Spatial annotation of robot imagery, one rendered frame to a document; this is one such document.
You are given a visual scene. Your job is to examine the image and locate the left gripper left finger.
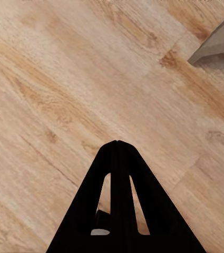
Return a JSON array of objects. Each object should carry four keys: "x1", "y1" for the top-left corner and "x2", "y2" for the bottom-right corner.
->
[{"x1": 46, "y1": 140, "x2": 125, "y2": 253}]

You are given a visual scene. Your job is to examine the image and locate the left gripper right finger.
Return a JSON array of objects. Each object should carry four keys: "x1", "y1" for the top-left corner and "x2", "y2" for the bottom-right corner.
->
[{"x1": 117, "y1": 140, "x2": 206, "y2": 253}]

